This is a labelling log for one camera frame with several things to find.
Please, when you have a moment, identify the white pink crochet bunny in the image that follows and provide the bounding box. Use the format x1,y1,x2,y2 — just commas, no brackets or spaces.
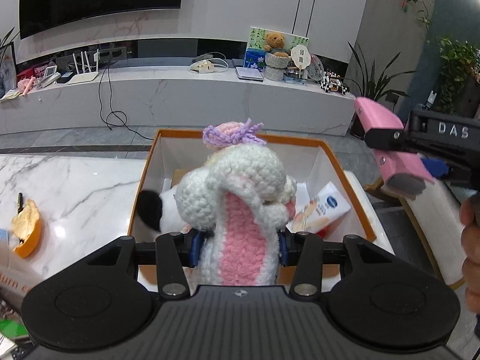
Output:
175,120,296,288

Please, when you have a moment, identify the pink notebook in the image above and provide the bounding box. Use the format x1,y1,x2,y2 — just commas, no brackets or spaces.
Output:
354,97,435,199

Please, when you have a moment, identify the person right hand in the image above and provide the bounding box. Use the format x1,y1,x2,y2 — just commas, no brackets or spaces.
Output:
460,194,480,314

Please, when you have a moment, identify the wooden chair white cushion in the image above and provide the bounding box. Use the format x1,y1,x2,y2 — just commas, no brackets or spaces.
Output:
364,179,465,289

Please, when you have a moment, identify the large orange storage box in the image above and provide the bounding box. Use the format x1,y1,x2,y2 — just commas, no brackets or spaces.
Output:
127,128,378,285

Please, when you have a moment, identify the potted green plant right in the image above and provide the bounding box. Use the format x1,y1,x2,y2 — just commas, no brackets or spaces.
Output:
344,42,416,102

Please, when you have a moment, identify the black white toy car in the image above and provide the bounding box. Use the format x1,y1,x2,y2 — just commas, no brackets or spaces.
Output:
320,71,350,95

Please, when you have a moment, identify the white marble tv console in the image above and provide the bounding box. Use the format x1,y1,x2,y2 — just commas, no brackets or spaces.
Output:
1,66,354,136

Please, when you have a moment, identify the white power strip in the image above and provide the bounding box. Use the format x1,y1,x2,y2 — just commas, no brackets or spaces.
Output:
189,59,215,74

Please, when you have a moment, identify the silver laptop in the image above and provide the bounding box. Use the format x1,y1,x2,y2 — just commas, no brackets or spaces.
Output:
235,67,264,82

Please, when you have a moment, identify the round white paper fan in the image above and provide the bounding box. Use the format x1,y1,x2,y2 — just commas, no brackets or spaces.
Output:
290,44,312,80

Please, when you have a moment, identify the white burn calories box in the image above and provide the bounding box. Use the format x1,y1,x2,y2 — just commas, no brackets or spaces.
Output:
0,241,42,309

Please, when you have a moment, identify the green blue painted picture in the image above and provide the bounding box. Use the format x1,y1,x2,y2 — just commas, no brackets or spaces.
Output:
243,27,309,71

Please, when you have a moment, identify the white wifi router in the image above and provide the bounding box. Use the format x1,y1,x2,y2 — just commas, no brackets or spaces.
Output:
67,49,100,85

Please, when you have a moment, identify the brown teddy bear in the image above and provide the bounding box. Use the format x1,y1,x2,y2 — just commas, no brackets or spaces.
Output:
263,32,290,58

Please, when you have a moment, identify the black power cable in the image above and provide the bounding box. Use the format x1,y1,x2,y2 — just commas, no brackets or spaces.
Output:
97,55,155,142

